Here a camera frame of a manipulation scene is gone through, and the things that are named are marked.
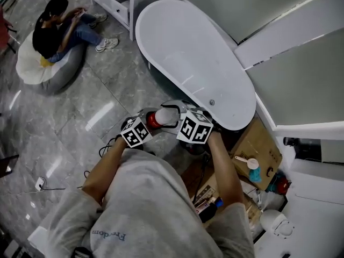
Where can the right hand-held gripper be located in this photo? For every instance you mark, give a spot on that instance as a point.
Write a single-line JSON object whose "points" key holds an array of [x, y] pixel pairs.
{"points": [[194, 129]]}

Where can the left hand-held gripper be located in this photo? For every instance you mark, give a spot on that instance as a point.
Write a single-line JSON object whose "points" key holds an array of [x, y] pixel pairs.
{"points": [[135, 133]]}

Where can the white bottle with red cap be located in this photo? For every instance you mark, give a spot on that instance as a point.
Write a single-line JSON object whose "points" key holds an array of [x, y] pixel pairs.
{"points": [[164, 117]]}

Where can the white bathtub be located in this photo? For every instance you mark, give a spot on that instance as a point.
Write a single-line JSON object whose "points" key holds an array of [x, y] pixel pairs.
{"points": [[188, 50]]}

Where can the person's right forearm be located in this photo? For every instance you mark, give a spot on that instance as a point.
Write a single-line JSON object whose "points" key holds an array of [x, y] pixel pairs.
{"points": [[224, 171]]}

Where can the person's left forearm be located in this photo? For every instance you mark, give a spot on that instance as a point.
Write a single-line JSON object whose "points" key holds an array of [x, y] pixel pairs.
{"points": [[103, 171]]}

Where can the dark bottle with blue cap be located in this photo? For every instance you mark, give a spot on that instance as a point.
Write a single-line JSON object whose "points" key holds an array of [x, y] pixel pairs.
{"points": [[211, 210]]}

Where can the person's grey shirt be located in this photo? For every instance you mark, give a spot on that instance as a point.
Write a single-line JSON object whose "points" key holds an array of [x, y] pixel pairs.
{"points": [[150, 206]]}

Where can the brown cardboard box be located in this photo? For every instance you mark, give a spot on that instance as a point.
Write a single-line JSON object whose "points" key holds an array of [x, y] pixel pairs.
{"points": [[258, 146]]}

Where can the pink plastic scoop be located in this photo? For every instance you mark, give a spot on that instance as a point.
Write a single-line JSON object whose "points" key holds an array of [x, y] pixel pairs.
{"points": [[251, 163]]}

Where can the grey and white bean bag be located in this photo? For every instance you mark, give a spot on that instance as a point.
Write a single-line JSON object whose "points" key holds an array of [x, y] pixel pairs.
{"points": [[64, 71]]}

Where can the teal sponge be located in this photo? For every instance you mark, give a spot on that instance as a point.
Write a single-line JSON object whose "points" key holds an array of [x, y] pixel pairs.
{"points": [[255, 175]]}

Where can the white floor power socket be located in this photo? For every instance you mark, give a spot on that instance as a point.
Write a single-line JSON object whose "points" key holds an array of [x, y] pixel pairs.
{"points": [[40, 183]]}

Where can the red round object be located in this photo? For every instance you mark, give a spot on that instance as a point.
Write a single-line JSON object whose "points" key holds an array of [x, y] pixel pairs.
{"points": [[282, 183]]}

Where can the white framed glass partition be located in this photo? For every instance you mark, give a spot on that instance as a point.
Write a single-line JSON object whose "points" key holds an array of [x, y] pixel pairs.
{"points": [[295, 63]]}

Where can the white round appliance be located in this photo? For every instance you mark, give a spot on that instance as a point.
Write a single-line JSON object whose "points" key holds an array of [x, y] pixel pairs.
{"points": [[275, 222]]}

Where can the red chair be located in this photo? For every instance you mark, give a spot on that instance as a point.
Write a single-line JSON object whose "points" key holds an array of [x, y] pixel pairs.
{"points": [[4, 31]]}

